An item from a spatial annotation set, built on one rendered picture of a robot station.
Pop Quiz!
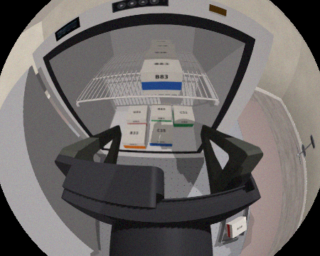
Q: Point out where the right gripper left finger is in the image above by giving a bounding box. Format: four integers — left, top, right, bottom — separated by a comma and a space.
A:
59, 125, 122, 164

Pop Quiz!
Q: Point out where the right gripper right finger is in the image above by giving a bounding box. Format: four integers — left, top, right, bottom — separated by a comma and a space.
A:
201, 125, 263, 194

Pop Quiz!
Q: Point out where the white table-top freezer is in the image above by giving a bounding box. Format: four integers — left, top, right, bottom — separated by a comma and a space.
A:
0, 0, 274, 256

